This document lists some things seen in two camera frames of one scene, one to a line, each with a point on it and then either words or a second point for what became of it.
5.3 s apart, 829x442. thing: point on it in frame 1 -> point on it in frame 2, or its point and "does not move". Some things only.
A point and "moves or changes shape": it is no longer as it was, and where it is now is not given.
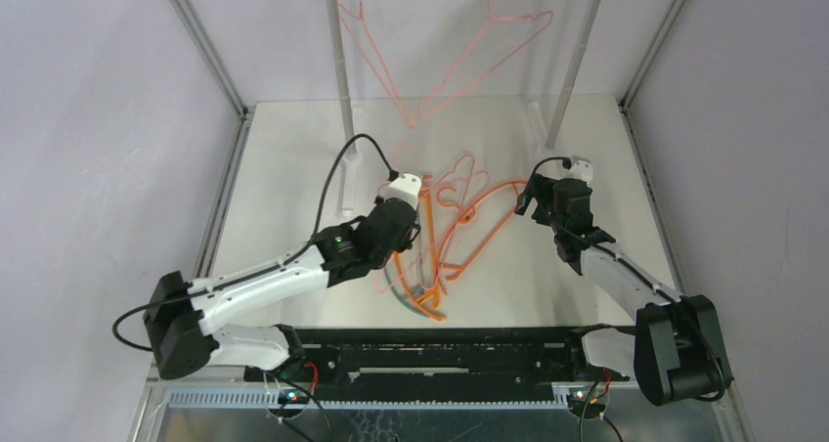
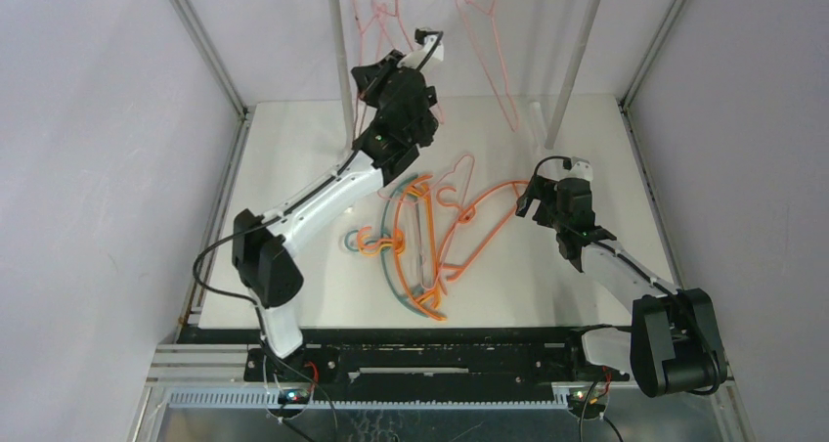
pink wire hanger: x=395 y=97 moves or changes shape
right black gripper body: x=541 y=195 does not move
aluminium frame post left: x=244 y=120 does not move
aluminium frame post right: x=646 y=179 does not move
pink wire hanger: x=470 y=180 -> x=395 y=13
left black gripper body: x=380 y=259 -> x=375 y=83
